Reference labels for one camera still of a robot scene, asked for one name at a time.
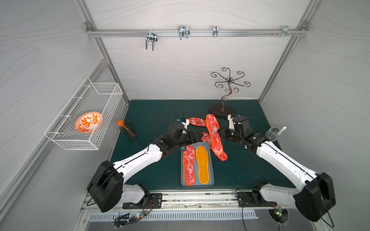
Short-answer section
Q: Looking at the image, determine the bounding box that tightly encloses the red insole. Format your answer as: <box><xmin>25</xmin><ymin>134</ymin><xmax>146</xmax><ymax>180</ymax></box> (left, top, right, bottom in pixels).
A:
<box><xmin>183</xmin><ymin>145</ymin><xmax>195</xmax><ymax>186</ymax></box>
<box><xmin>189</xmin><ymin>117</ymin><xmax>207</xmax><ymax>127</ymax></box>
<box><xmin>206</xmin><ymin>114</ymin><xmax>224</xmax><ymax>156</ymax></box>

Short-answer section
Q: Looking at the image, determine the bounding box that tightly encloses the yellow insole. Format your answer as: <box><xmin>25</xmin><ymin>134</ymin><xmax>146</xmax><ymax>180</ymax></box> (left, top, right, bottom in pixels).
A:
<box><xmin>181</xmin><ymin>155</ymin><xmax>186</xmax><ymax>176</ymax></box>
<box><xmin>196</xmin><ymin>146</ymin><xmax>210</xmax><ymax>185</ymax></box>

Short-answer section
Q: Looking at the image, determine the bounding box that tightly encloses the blue plastic storage tray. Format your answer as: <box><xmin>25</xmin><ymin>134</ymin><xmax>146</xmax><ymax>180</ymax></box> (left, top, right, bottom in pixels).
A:
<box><xmin>181</xmin><ymin>142</ymin><xmax>214</xmax><ymax>188</ymax></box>

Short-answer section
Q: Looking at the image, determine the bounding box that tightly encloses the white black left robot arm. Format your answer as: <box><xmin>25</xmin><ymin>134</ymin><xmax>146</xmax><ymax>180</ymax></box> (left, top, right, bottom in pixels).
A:
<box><xmin>87</xmin><ymin>122</ymin><xmax>203</xmax><ymax>213</ymax></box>

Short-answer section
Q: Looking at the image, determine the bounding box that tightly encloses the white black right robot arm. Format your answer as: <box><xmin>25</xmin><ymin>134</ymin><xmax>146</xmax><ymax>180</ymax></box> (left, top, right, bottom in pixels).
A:
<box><xmin>215</xmin><ymin>116</ymin><xmax>336</xmax><ymax>222</ymax></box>

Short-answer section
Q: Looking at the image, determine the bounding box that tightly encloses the red insole under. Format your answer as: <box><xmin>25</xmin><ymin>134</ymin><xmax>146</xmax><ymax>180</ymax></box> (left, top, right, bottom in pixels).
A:
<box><xmin>201</xmin><ymin>132</ymin><xmax>227</xmax><ymax>161</ymax></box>

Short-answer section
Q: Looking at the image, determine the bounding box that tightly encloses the red insole top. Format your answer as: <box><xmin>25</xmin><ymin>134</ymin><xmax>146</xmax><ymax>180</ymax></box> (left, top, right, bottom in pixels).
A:
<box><xmin>189</xmin><ymin>117</ymin><xmax>207</xmax><ymax>127</ymax></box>

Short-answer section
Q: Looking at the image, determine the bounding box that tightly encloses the bronze scroll jewelry stand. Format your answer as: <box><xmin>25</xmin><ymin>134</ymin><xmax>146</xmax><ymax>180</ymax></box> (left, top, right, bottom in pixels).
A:
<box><xmin>209</xmin><ymin>67</ymin><xmax>251</xmax><ymax>117</ymax></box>

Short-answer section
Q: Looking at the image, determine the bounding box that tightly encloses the clear measuring cup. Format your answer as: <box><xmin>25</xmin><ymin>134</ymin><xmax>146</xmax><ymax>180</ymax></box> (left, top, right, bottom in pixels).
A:
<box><xmin>265</xmin><ymin>127</ymin><xmax>287</xmax><ymax>142</ymax></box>

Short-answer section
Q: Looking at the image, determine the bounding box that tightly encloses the orange patterned bowl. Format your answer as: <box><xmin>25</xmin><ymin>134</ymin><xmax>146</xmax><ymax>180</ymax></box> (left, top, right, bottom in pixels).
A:
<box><xmin>74</xmin><ymin>112</ymin><xmax>103</xmax><ymax>133</ymax></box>

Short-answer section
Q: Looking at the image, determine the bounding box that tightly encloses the white vent strip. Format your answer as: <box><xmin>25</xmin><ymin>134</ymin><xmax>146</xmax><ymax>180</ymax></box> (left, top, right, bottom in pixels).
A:
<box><xmin>88</xmin><ymin>209</ymin><xmax>258</xmax><ymax>222</ymax></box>

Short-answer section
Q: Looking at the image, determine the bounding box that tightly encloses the metal hook small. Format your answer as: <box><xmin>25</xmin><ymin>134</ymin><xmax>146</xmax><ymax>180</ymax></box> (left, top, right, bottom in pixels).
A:
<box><xmin>213</xmin><ymin>26</ymin><xmax>218</xmax><ymax>38</ymax></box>

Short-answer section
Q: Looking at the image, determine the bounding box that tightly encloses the metal hook middle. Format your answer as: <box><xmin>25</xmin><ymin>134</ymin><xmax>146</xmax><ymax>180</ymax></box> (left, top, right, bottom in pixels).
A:
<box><xmin>178</xmin><ymin>26</ymin><xmax>190</xmax><ymax>40</ymax></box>

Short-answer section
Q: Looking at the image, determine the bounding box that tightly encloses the metal hook left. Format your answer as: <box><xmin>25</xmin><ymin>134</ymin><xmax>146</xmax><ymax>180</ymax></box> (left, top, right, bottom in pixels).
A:
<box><xmin>145</xmin><ymin>31</ymin><xmax>158</xmax><ymax>50</ymax></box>

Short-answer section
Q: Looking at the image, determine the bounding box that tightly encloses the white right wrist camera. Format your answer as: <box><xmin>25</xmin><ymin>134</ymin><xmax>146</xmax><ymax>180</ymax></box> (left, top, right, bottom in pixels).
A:
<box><xmin>227</xmin><ymin>114</ymin><xmax>236</xmax><ymax>130</ymax></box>

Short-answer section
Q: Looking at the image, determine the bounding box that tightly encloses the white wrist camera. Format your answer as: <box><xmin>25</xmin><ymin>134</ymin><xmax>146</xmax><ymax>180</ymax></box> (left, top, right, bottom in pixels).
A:
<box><xmin>227</xmin><ymin>114</ymin><xmax>236</xmax><ymax>130</ymax></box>
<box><xmin>177</xmin><ymin>118</ymin><xmax>190</xmax><ymax>129</ymax></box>

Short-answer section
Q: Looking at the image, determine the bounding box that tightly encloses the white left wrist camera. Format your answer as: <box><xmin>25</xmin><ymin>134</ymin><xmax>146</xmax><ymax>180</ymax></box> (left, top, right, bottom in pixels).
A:
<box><xmin>177</xmin><ymin>118</ymin><xmax>190</xmax><ymax>129</ymax></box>

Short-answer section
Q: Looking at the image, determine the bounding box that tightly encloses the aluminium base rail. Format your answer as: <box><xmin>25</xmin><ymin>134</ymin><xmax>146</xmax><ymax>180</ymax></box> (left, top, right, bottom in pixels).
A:
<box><xmin>81</xmin><ymin>184</ymin><xmax>301</xmax><ymax>213</ymax></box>

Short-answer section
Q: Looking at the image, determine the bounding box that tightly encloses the white wire basket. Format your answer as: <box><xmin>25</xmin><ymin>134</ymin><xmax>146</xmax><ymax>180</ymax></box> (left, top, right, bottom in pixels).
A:
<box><xmin>44</xmin><ymin>78</ymin><xmax>122</xmax><ymax>151</ymax></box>

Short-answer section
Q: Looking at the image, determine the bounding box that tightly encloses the metal bracket right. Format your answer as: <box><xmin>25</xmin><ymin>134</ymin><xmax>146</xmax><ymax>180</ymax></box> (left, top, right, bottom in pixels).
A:
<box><xmin>272</xmin><ymin>26</ymin><xmax>297</xmax><ymax>38</ymax></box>

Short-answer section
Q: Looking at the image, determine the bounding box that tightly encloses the aluminium top rail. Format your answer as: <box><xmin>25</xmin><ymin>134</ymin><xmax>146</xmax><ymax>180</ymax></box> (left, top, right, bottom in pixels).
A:
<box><xmin>87</xmin><ymin>28</ymin><xmax>309</xmax><ymax>38</ymax></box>

